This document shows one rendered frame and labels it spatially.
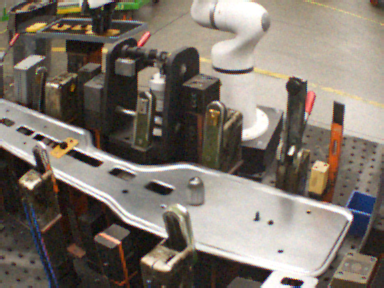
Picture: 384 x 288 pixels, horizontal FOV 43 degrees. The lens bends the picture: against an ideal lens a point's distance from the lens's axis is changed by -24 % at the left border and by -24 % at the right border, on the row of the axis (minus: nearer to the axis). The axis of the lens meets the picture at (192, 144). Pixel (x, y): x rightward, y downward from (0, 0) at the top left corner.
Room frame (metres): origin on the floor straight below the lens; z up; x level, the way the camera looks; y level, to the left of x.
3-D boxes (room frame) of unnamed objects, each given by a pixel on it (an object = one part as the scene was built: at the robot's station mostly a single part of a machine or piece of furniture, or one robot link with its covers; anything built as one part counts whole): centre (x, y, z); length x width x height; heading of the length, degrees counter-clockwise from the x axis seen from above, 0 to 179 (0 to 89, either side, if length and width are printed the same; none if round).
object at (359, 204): (1.13, -0.48, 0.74); 0.11 x 0.10 x 0.09; 59
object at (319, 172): (0.90, -0.25, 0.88); 0.04 x 0.04 x 0.36; 59
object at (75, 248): (1.09, 0.28, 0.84); 0.13 x 0.05 x 0.29; 149
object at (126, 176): (0.99, 0.13, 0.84); 0.12 x 0.05 x 0.29; 149
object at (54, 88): (1.30, 0.34, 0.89); 0.13 x 0.11 x 0.38; 149
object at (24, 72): (1.39, 0.48, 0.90); 0.13 x 0.10 x 0.41; 149
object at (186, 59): (1.20, 0.09, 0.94); 0.18 x 0.13 x 0.49; 59
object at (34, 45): (1.62, 0.53, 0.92); 0.08 x 0.08 x 0.44; 59
